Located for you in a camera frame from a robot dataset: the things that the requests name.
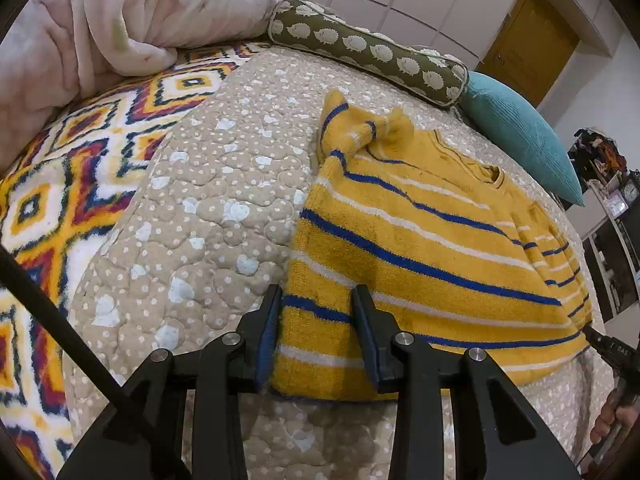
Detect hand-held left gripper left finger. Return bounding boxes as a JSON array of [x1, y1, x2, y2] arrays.
[[56, 284, 285, 480]]

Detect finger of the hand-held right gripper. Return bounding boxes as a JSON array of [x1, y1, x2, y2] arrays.
[[582, 325, 640, 368]]

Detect beige dotted quilted bedspread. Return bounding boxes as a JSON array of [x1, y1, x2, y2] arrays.
[[62, 45, 621, 480]]

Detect person's right hand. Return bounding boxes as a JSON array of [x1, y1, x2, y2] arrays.
[[590, 401, 636, 447]]

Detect yellow wooden door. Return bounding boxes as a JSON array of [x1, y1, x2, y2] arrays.
[[475, 0, 581, 108]]

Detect teal pillow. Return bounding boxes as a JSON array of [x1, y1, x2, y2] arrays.
[[457, 71, 586, 208]]

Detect yellow blue-striped sweater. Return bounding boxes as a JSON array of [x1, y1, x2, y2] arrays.
[[270, 89, 595, 403]]

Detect black cable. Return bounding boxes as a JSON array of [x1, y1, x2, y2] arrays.
[[0, 247, 193, 480]]

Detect cluttered shelf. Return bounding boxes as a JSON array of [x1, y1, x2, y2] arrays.
[[567, 127, 640, 323]]

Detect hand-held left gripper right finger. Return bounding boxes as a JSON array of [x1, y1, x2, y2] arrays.
[[350, 284, 583, 480]]

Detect pink floral comforter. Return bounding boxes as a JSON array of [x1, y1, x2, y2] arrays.
[[0, 0, 306, 171]]

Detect geometric patterned blanket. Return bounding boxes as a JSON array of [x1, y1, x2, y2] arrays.
[[0, 42, 261, 480]]

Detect green hedgehog-print bolster pillow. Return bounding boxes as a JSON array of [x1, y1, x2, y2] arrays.
[[267, 0, 470, 109]]

